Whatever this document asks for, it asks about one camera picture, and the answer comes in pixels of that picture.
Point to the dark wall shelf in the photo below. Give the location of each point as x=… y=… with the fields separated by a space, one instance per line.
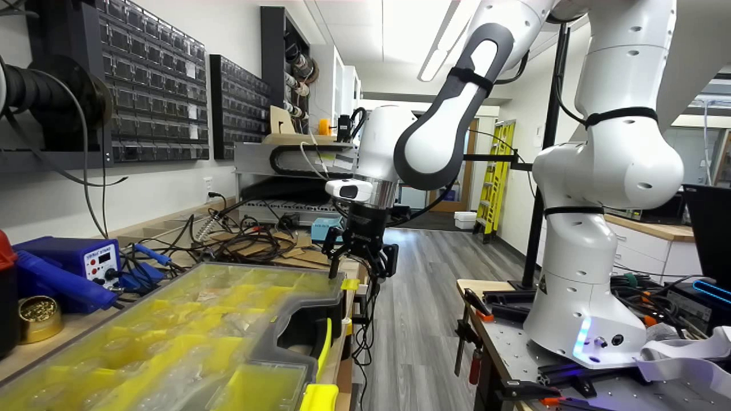
x=275 y=47

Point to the dark parts drawer cabinet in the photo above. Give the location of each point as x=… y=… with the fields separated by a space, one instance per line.
x=153 y=75
x=240 y=106

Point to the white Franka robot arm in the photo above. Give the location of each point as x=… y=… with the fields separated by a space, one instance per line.
x=608 y=160

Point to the black box blue trim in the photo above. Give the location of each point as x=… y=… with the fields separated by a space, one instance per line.
x=700 y=304

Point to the wooden block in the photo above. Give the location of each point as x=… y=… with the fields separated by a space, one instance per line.
x=280 y=122

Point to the yellow ladder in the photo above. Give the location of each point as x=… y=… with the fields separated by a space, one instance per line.
x=495 y=178

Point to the perforated robot mounting table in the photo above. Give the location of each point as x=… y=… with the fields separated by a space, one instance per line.
x=511 y=357

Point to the clear plastic parts box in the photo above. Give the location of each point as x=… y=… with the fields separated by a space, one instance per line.
x=153 y=326

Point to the black clamp orange tip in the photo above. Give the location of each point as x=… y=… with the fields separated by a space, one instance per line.
x=471 y=334

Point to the black organizer case yellow bins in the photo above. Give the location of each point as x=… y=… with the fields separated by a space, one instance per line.
x=306 y=326

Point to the grey benchtop machine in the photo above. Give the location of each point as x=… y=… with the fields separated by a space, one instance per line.
x=260 y=162

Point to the ceiling light panel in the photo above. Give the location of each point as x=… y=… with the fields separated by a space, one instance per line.
x=450 y=36

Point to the blue soldering station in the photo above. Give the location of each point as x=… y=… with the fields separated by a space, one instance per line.
x=99 y=264

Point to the orange bottle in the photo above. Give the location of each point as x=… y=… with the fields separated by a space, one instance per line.
x=325 y=129

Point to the black laptop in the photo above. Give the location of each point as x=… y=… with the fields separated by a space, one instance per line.
x=711 y=236

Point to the white bin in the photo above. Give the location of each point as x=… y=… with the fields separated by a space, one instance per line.
x=466 y=220

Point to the black pole stand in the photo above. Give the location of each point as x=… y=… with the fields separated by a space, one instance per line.
x=560 y=70

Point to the white counter wooden top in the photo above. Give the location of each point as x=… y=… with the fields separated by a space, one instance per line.
x=655 y=252

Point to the teal box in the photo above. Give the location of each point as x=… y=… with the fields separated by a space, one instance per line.
x=325 y=228

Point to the red and black toolbox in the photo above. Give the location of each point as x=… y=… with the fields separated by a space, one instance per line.
x=6 y=304

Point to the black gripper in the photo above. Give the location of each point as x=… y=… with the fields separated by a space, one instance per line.
x=366 y=228

